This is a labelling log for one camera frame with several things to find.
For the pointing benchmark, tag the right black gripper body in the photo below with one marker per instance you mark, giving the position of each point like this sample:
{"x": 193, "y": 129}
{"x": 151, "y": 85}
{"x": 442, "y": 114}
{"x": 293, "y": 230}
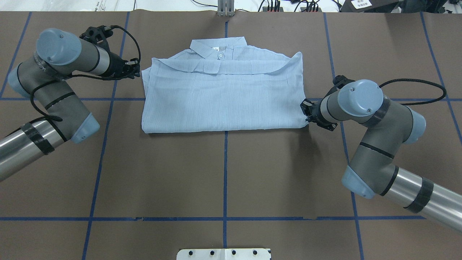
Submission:
{"x": 320, "y": 111}

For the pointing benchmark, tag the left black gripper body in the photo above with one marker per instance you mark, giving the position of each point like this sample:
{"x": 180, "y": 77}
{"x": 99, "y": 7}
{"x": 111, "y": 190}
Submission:
{"x": 116, "y": 66}

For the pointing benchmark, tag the light blue striped shirt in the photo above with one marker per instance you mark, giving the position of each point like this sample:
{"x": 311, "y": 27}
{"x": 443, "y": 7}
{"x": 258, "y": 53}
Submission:
{"x": 223, "y": 85}

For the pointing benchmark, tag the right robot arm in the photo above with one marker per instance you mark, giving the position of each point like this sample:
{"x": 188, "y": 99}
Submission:
{"x": 371, "y": 170}

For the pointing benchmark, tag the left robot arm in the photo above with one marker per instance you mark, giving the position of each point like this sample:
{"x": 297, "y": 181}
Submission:
{"x": 42, "y": 79}

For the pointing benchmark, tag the aluminium frame post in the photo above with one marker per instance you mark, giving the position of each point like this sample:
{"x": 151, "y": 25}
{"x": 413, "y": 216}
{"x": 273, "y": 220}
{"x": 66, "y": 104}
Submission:
{"x": 225, "y": 8}

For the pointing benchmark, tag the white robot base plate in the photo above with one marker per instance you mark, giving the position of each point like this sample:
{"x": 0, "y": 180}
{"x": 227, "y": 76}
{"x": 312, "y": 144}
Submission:
{"x": 225, "y": 254}

